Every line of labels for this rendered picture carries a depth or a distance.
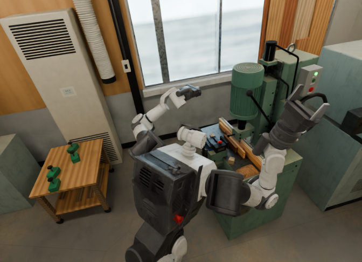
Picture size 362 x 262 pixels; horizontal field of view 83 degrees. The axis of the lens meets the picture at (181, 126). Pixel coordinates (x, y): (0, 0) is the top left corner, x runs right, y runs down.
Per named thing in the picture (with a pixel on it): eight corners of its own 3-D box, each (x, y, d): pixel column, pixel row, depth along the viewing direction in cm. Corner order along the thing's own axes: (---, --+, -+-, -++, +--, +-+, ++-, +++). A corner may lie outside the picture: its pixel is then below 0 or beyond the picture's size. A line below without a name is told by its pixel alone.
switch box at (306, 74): (293, 92, 124) (300, 67, 115) (306, 89, 127) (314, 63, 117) (301, 97, 120) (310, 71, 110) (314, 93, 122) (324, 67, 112)
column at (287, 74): (249, 140, 170) (262, 53, 128) (271, 132, 176) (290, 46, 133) (267, 158, 153) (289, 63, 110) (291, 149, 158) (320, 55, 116)
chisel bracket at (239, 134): (231, 137, 148) (232, 127, 143) (248, 131, 151) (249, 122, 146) (237, 143, 142) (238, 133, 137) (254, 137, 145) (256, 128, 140)
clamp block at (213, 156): (201, 151, 155) (201, 143, 149) (217, 146, 158) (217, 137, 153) (210, 165, 143) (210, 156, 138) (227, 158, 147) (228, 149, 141)
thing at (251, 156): (218, 126, 173) (218, 122, 171) (221, 125, 174) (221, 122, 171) (269, 180, 125) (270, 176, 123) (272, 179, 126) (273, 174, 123)
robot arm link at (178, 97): (185, 105, 131) (174, 111, 122) (175, 92, 131) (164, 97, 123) (196, 96, 123) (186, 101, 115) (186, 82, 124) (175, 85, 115)
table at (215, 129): (189, 137, 174) (189, 131, 170) (221, 127, 181) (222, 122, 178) (228, 193, 128) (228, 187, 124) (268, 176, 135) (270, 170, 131)
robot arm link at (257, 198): (265, 216, 93) (244, 213, 78) (244, 196, 102) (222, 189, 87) (281, 197, 92) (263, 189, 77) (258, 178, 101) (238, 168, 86)
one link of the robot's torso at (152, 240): (141, 285, 80) (148, 250, 75) (121, 262, 87) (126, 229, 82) (183, 245, 102) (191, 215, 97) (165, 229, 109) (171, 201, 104)
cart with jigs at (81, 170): (70, 178, 260) (46, 140, 222) (115, 169, 267) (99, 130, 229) (55, 228, 208) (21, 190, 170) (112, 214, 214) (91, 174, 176)
